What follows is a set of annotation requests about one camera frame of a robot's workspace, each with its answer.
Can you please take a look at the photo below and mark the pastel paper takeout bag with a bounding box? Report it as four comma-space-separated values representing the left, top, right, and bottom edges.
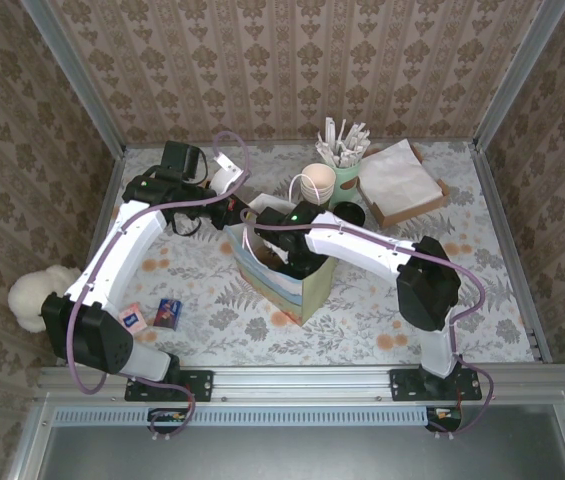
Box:
224, 174, 337, 326

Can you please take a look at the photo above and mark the brown cardboard cup carrier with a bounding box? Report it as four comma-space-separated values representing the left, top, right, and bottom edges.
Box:
254, 246, 284, 267

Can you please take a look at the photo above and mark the stack of paper cups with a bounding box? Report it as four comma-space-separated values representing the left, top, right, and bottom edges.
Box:
300, 162, 337, 205

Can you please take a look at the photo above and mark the mint green holder cup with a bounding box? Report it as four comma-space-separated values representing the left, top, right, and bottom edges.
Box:
331, 160, 363, 206

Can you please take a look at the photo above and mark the brown cardboard tray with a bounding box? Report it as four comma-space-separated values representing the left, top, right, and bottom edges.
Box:
356, 144, 451, 229

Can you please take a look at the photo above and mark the floral patterned table cover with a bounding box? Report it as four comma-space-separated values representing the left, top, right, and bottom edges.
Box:
84, 142, 538, 369

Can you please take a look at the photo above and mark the blue small box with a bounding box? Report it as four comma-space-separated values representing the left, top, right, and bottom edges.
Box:
154, 298, 183, 331

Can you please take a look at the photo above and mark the stack of white napkins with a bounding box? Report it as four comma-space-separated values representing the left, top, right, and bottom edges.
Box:
359, 138, 443, 210

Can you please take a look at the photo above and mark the pink sugar packet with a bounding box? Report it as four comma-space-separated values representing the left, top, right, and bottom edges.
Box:
119, 302, 149, 335

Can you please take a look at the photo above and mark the white teddy bear plush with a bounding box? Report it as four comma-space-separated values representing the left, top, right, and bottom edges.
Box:
7, 264, 86, 334

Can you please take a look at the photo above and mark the black controller board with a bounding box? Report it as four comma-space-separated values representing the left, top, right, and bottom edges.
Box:
147, 407, 188, 436
425, 405, 463, 434

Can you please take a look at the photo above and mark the grey metal panel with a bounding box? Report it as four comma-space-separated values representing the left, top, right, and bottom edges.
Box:
9, 402, 565, 480

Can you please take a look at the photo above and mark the aluminium side rail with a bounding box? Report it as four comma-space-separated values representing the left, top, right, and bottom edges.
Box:
81, 147, 128, 276
470, 142, 553, 364

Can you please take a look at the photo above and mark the aluminium front rail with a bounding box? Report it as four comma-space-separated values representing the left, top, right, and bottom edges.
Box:
35, 364, 565, 404

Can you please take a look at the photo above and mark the aluminium frame post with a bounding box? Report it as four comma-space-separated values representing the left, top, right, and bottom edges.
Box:
472, 0, 565, 151
20, 0, 127, 157

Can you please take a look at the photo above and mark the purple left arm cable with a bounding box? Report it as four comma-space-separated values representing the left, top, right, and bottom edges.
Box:
64, 130, 253, 441

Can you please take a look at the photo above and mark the grey slotted cable duct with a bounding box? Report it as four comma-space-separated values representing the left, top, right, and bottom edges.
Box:
53, 405, 431, 427

